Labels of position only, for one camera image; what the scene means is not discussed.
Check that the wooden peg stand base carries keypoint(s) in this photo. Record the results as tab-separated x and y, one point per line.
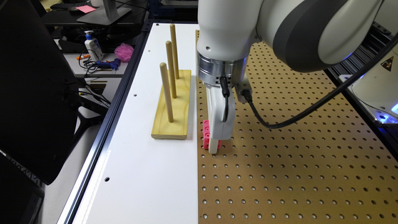
162	128

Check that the near wooden peg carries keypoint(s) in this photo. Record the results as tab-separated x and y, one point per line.
166	87

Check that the wooden peg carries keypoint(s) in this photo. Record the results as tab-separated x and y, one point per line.
166	87
174	50
170	61

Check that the white lotion pump bottle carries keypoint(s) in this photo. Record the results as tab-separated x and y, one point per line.
93	46

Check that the silver monitor stand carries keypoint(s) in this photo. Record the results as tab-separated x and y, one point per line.
105	14

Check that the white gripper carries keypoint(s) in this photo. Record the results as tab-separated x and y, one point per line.
221	113

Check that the black aluminium frame rail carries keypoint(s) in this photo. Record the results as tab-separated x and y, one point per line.
72	183

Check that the far wooden peg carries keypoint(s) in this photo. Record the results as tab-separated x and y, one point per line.
174	50

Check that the orange marker pen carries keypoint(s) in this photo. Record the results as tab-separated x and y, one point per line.
83	56

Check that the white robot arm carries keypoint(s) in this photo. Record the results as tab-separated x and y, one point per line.
307	35

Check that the pink sticky note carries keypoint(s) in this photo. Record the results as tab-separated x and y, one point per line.
86	9

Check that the pink interlocking cube block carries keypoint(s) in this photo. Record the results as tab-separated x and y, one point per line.
206	134

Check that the pink bath loofah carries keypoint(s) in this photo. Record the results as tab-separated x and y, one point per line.
124	52

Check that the middle wooden peg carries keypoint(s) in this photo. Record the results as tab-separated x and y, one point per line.
170	61

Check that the blue glue gun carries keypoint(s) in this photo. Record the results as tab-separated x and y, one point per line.
114	65

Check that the brown pegboard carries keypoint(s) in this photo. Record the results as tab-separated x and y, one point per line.
327	168

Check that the black monitor back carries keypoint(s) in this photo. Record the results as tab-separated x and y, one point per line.
39	99

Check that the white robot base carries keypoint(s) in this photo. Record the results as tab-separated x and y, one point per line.
377	89

